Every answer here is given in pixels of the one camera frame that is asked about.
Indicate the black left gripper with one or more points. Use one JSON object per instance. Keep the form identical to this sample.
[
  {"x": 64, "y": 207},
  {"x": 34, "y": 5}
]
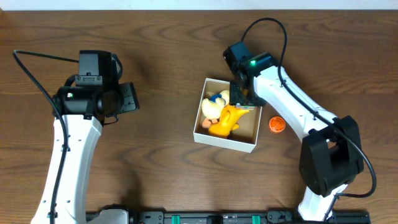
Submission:
[{"x": 129, "y": 97}]

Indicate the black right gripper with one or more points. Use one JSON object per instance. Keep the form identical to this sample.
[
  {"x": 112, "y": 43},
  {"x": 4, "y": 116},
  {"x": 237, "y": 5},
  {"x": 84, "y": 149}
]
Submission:
[{"x": 234, "y": 97}]

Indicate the plush duck toy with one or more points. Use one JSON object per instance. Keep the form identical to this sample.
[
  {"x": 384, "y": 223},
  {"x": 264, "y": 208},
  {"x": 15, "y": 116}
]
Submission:
[{"x": 212, "y": 107}]

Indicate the orange yellow rubber toy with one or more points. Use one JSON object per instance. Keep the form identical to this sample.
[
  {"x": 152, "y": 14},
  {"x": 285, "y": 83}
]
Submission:
[{"x": 228, "y": 121}]

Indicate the white cardboard box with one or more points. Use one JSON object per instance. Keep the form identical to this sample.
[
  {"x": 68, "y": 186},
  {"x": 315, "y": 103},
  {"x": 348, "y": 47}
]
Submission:
[{"x": 243, "y": 139}]

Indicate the colourful puzzle cube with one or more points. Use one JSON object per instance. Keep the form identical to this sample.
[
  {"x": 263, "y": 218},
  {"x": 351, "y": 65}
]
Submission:
[{"x": 243, "y": 107}]

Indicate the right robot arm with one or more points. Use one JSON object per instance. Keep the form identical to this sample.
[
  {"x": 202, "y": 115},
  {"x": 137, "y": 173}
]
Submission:
[{"x": 331, "y": 155}]

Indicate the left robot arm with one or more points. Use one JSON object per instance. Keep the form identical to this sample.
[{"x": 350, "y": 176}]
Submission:
[{"x": 80, "y": 110}]

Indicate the orange round spinner toy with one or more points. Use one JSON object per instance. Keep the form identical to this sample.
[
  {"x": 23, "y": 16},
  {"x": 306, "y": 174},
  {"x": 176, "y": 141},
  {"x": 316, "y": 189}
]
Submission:
[{"x": 277, "y": 124}]

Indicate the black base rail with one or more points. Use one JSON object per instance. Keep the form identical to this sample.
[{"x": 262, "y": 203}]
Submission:
[{"x": 263, "y": 217}]

